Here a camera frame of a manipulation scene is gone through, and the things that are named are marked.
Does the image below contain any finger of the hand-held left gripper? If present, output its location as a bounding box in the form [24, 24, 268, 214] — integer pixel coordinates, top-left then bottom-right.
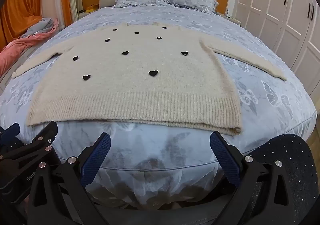
[0, 123, 22, 152]
[0, 121, 58, 173]

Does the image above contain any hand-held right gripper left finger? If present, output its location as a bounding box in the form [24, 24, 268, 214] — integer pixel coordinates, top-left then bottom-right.
[27, 132, 112, 225]

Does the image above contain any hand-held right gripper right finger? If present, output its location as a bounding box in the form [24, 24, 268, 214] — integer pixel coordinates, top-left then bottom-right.
[210, 131, 295, 225]

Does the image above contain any beige sweater with black hearts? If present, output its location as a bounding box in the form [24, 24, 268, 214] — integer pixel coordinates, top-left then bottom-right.
[11, 22, 288, 137]

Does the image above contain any blue floral bed cover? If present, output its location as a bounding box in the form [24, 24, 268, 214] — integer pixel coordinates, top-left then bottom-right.
[0, 6, 317, 205]

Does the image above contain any pink blanket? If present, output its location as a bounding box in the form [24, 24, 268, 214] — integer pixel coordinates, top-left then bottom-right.
[0, 20, 59, 77]

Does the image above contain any grey blanket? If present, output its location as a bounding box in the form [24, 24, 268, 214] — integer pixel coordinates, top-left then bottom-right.
[24, 18, 57, 39]

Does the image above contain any orange curtain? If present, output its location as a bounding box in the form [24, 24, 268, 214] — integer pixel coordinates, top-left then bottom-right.
[0, 0, 70, 46]

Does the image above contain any white nightstand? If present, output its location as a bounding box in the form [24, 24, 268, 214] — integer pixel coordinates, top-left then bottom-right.
[77, 5, 101, 20]
[217, 11, 242, 27]

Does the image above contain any white wardrobe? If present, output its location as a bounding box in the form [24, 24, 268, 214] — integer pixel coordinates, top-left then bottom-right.
[231, 0, 320, 96]

